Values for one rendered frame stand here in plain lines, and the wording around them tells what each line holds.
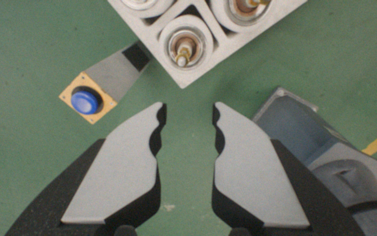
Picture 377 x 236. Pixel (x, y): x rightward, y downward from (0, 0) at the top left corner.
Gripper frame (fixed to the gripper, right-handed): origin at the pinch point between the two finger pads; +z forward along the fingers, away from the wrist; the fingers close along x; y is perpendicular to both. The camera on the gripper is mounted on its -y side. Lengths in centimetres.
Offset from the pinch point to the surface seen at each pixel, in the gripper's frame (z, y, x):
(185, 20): 21.5, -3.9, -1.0
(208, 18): 28.4, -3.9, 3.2
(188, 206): 46, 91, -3
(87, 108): 13.4, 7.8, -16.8
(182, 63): 11.8, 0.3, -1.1
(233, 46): 28.4, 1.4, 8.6
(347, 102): 46, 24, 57
